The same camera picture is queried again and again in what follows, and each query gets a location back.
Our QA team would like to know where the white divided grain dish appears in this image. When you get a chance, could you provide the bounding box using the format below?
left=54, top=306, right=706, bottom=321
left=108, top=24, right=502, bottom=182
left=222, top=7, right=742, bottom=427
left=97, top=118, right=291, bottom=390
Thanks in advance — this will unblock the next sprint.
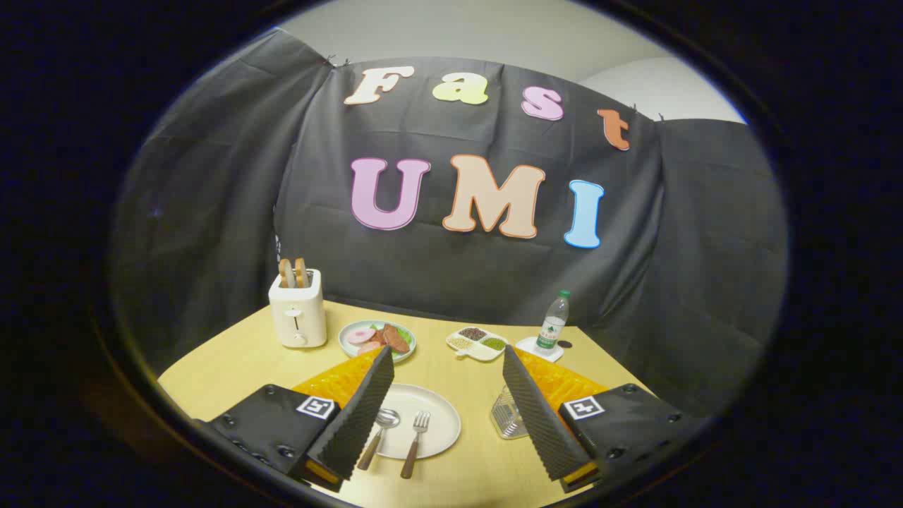
left=446, top=326, right=509, bottom=363

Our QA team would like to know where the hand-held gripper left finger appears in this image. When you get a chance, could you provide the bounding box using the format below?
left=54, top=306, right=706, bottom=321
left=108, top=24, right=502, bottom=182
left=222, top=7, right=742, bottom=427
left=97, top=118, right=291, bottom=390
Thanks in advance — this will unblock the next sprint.
left=194, top=346, right=396, bottom=493

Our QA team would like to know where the white toaster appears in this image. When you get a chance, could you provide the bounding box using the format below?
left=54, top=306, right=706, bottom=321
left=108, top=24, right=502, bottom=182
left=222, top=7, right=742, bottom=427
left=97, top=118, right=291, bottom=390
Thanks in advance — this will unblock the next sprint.
left=268, top=269, right=329, bottom=349

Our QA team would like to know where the clear plastic water bottle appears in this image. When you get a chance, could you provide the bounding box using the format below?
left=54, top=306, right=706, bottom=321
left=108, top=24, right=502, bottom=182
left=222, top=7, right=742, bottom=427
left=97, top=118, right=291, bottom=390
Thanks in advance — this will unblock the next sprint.
left=535, top=289, right=571, bottom=351

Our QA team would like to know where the white round plate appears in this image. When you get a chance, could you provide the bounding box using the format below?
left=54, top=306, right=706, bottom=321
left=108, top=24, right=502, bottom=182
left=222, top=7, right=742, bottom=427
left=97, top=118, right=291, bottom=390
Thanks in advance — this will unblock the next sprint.
left=367, top=383, right=462, bottom=461

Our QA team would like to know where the black backdrop cloth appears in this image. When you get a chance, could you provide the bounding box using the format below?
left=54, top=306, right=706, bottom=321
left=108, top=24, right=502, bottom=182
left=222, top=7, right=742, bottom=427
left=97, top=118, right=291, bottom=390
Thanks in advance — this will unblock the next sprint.
left=109, top=28, right=789, bottom=417

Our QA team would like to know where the wooden handled metal spoon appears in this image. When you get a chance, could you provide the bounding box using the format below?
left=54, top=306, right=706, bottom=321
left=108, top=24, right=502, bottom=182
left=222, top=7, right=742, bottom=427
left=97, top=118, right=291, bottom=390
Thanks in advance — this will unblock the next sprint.
left=356, top=408, right=401, bottom=471

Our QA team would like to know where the white square coaster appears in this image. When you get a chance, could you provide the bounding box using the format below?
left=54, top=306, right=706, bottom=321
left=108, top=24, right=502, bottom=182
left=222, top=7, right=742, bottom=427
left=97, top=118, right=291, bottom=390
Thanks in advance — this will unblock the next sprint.
left=515, top=336, right=565, bottom=363

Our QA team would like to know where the light green plate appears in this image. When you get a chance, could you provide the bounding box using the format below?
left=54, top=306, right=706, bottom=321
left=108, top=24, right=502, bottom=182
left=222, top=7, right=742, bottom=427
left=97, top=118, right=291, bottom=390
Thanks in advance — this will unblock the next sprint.
left=338, top=320, right=417, bottom=364

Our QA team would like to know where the metal wire cutlery basket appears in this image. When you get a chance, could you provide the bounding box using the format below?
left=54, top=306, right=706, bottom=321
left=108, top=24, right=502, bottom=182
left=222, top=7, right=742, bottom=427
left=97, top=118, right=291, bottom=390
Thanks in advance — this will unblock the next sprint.
left=490, top=385, right=530, bottom=440

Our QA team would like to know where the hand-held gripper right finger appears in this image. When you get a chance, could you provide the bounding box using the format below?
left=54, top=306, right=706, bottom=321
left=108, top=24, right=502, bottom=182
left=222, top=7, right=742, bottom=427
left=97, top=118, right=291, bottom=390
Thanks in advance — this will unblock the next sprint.
left=502, top=344, right=706, bottom=493

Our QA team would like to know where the wooden handled metal fork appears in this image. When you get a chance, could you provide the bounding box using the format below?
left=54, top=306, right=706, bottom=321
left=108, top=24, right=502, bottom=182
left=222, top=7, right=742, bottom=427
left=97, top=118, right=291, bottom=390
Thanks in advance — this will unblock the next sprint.
left=400, top=411, right=432, bottom=480

